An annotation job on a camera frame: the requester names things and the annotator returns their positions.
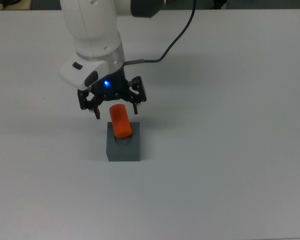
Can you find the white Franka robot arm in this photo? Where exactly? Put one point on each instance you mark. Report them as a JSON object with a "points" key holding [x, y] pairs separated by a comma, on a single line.
{"points": [[90, 27]]}

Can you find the grey block with round hole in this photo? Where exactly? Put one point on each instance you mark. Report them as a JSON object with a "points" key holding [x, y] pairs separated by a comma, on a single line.
{"points": [[123, 151]]}

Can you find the orange cylinder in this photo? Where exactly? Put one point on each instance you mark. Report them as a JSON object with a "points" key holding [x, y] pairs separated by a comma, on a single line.
{"points": [[120, 122]]}

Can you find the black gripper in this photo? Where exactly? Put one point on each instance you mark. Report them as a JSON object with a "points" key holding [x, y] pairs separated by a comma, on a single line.
{"points": [[113, 90]]}

